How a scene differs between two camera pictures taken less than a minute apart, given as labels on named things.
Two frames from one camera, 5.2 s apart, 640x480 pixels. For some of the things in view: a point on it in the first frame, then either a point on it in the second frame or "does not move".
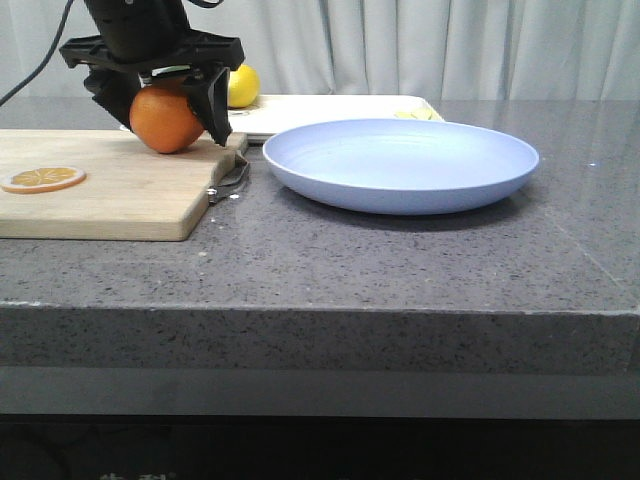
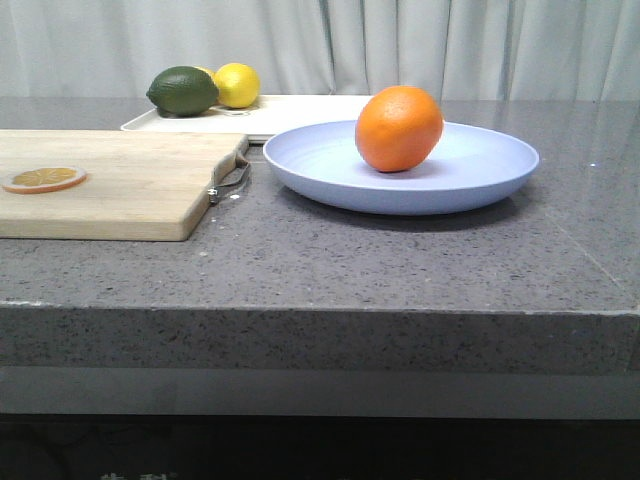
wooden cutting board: [129, 192] does not move
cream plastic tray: [274, 111] does not move
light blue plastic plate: [398, 166] does not move
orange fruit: [163, 118] to [398, 128]
